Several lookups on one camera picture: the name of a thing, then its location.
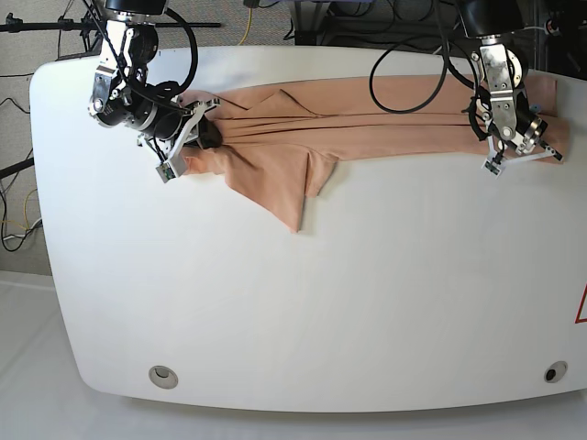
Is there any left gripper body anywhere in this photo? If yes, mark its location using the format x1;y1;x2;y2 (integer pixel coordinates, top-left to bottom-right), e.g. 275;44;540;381
485;113;563;170

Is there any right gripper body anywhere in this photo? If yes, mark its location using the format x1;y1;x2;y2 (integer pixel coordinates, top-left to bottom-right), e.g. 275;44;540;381
138;98;220;161

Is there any peach pink T-shirt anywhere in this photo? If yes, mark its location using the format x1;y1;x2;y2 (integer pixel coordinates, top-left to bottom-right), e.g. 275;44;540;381
179;74;572;235

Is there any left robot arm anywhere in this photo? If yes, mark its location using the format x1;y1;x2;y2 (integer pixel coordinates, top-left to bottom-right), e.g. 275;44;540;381
369;1;564;177

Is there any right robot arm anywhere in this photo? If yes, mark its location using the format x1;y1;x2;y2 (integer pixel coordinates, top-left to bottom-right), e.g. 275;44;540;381
83;1;222;163

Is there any red triangle sticker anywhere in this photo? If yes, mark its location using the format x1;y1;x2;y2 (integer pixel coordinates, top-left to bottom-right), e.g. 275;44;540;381
575;286;587;324

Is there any right black table grommet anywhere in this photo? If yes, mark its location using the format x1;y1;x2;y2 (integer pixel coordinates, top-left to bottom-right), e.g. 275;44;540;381
544;360;568;383

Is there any left grey table grommet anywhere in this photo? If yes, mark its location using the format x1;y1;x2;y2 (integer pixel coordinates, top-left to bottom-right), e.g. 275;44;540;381
149;366;179;390

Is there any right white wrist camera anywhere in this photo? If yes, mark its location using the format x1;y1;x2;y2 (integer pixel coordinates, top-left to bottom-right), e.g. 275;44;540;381
156;157;187;183

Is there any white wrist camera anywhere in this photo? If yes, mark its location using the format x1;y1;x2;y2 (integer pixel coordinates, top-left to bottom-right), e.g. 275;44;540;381
482;159;504;178
156;157;187;183

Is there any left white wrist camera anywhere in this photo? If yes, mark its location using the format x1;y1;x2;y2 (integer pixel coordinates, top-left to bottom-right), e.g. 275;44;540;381
482;159;504;178

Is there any yellow cable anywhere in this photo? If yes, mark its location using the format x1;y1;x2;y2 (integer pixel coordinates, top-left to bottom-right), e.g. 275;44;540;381
238;5;255;47

